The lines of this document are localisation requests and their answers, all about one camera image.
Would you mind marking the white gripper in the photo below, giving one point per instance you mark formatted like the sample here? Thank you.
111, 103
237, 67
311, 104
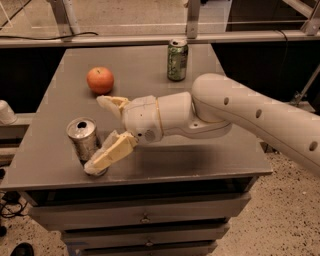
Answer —
141, 118

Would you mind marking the silver blue redbull can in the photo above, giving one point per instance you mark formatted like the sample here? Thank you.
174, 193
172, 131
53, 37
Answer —
82, 133

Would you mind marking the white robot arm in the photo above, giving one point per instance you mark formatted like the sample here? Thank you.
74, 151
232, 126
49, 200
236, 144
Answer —
209, 109

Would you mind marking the green soda can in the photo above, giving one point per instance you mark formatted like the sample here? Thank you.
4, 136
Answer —
177, 58

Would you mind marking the red orange apple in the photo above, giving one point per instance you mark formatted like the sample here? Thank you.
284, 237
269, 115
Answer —
100, 80

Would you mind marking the grey drawer cabinet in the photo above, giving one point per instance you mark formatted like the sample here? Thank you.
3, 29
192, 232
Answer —
46, 171

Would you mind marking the white cylinder at left edge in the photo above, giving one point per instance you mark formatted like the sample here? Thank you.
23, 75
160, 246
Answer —
7, 115

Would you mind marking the top drawer with knob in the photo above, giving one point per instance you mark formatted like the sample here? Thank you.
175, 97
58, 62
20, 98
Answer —
147, 211

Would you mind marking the drawer with knob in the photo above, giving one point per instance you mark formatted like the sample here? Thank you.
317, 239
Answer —
147, 235
147, 211

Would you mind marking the middle drawer with knob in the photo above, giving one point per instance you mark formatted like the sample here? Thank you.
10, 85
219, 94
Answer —
147, 235

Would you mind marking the bottom drawer front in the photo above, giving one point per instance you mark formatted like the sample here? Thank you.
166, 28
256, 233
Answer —
198, 248

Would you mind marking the black shoe on floor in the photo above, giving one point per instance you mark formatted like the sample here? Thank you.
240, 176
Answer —
23, 249

